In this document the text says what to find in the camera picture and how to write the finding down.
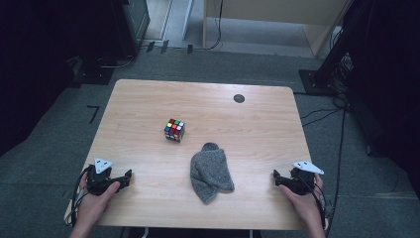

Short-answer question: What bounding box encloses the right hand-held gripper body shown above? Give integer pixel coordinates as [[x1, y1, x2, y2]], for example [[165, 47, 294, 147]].
[[285, 161, 325, 196]]

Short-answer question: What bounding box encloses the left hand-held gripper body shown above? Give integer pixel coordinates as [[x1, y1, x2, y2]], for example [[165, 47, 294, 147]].
[[86, 158, 118, 196]]

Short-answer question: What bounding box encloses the multicoloured puzzle cube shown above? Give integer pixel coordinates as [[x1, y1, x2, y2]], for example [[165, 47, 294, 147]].
[[163, 118, 186, 144]]

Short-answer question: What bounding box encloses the grey knitted cloth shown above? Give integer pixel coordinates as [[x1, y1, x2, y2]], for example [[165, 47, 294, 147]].
[[189, 142, 236, 204]]

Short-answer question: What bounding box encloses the person's right hand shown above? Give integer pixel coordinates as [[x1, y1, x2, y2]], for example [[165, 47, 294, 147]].
[[277, 173, 327, 230]]

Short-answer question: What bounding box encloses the black metal stand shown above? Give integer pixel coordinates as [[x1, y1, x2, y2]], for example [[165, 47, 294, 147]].
[[298, 0, 368, 97]]

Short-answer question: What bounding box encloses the black flat stand base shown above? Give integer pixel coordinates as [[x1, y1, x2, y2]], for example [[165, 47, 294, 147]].
[[67, 55, 116, 88]]

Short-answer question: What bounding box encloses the black curtain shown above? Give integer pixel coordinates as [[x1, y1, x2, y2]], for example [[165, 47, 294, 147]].
[[0, 0, 124, 157], [343, 0, 420, 194]]

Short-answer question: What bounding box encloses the black cabinet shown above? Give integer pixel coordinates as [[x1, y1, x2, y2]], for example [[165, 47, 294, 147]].
[[110, 0, 152, 60]]

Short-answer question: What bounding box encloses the light wooden cabinet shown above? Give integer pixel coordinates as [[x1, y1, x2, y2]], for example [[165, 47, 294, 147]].
[[202, 0, 352, 58]]

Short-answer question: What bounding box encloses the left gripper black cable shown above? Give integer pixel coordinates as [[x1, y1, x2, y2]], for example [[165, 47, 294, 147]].
[[63, 165, 92, 228]]

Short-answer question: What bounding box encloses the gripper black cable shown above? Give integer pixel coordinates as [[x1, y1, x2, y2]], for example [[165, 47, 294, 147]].
[[63, 165, 92, 228], [306, 179, 335, 230]]

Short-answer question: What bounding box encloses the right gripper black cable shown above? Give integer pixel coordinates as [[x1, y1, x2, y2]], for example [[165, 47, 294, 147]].
[[306, 179, 335, 230]]

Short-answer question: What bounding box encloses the long black floor cable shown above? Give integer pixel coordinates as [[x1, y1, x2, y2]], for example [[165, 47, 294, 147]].
[[325, 98, 348, 230]]

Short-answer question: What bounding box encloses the short black floor cable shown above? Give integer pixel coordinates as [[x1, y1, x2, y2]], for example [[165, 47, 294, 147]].
[[299, 107, 342, 121], [301, 109, 345, 129]]

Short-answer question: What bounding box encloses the looped black floor cable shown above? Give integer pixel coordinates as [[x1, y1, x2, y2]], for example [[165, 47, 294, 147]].
[[97, 53, 137, 69]]

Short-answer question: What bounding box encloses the tangle of black cables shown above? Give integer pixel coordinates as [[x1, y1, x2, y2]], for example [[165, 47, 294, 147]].
[[330, 53, 355, 110]]

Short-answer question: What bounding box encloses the hanging black cable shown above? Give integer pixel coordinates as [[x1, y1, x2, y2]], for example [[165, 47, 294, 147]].
[[197, 0, 224, 52]]

